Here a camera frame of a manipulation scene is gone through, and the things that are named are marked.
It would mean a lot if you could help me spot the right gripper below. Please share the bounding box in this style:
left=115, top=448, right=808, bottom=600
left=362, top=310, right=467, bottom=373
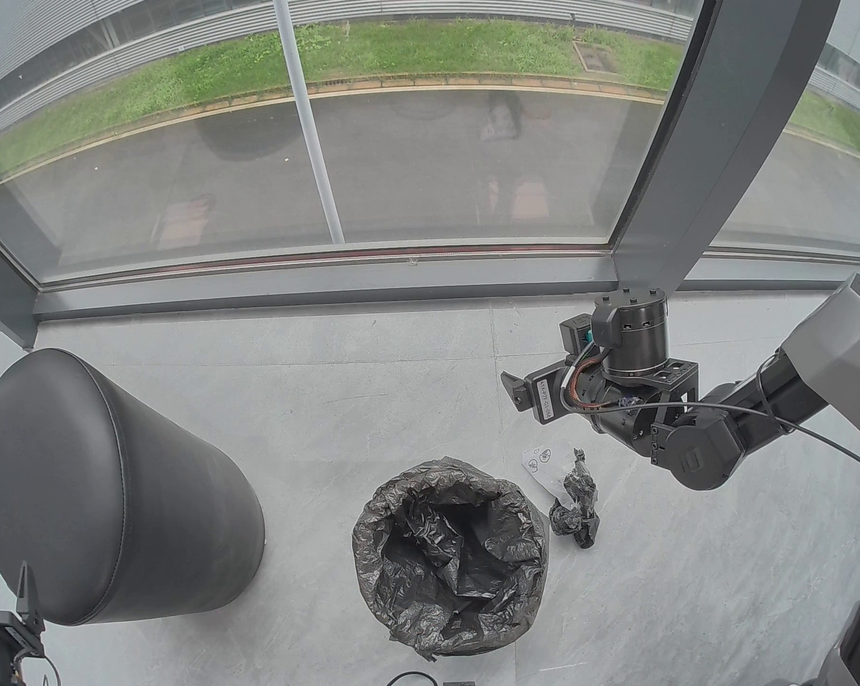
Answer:
left=501, top=360, right=649, bottom=434

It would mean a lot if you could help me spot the crumpled black plastic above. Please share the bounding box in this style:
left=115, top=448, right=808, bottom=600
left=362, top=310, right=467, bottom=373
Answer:
left=550, top=447, right=601, bottom=550

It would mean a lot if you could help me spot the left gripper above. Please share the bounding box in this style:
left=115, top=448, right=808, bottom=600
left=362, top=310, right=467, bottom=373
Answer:
left=0, top=563, right=45, bottom=671

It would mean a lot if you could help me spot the window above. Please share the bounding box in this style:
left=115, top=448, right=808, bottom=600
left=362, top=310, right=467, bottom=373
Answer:
left=0, top=0, right=860, bottom=352

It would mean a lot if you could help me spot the dark grey round chair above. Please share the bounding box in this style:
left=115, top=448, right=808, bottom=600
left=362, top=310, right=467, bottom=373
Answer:
left=0, top=347, right=266, bottom=627

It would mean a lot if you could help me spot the black plastic bag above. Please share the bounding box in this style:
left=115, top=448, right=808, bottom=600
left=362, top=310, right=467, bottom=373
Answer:
left=351, top=456, right=551, bottom=663

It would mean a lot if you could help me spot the clear printed wrapper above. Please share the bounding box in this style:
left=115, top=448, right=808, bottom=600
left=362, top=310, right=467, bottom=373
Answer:
left=519, top=446, right=581, bottom=503

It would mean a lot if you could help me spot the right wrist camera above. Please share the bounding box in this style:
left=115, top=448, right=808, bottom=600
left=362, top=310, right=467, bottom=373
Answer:
left=560, top=315, right=601, bottom=364

